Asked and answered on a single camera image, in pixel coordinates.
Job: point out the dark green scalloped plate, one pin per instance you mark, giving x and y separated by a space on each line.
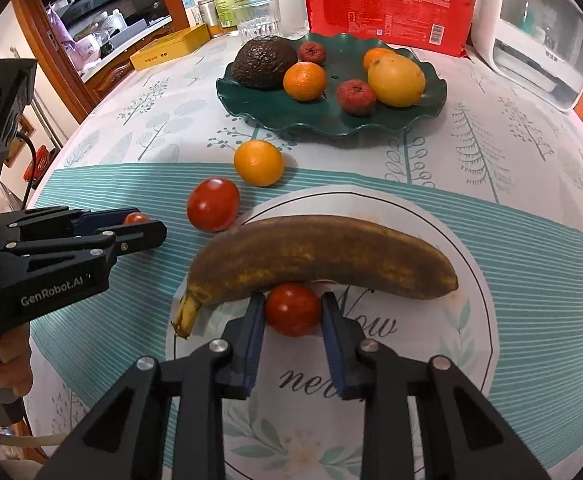
339 67

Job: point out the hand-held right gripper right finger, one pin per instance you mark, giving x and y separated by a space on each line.
339 355

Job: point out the person's left hand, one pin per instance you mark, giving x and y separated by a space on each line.
15 365

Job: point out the white countertop appliance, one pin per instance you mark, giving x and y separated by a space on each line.
536 35

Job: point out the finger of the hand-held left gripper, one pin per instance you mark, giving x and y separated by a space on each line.
99 218
131 240

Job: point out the yellow mango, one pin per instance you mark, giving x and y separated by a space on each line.
396 82

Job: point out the clear drinking glass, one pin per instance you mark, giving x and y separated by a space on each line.
259 22

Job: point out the red tomato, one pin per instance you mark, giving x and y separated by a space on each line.
136 218
293 310
213 204

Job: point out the small metal can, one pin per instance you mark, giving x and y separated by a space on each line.
209 17

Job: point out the dark brown avocado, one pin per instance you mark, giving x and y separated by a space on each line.
264 65

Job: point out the orange tangerine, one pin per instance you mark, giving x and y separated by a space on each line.
305 81
375 55

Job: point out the white plate with lettering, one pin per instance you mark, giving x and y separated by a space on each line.
421 360

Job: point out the red lidded container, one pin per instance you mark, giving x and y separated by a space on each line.
37 161

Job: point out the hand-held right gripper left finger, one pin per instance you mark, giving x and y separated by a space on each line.
254 340

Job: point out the red paper cup package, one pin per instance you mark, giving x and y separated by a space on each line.
391 10

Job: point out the wooden kitchen cabinet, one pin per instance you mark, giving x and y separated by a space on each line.
116 67

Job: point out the small yellow-orange citrus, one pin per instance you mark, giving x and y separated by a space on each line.
259 162

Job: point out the white blue carton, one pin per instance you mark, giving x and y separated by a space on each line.
193 2

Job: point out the brown overripe banana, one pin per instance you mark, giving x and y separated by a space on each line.
321 255

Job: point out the yellow flat box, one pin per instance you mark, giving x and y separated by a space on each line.
171 47

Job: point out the red lychee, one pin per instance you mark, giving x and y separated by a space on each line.
311 52
355 97

